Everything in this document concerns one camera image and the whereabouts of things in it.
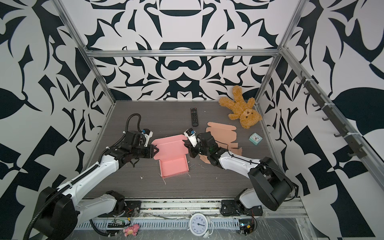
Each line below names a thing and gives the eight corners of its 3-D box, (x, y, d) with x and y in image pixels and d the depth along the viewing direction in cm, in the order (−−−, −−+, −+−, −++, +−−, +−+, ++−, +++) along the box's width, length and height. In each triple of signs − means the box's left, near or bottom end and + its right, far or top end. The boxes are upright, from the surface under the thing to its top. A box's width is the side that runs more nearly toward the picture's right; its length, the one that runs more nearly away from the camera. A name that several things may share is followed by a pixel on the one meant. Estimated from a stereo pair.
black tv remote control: (191, 126, 108) (191, 124, 106) (190, 109, 118) (190, 107, 116) (198, 126, 108) (198, 124, 106) (196, 109, 118) (196, 107, 116)
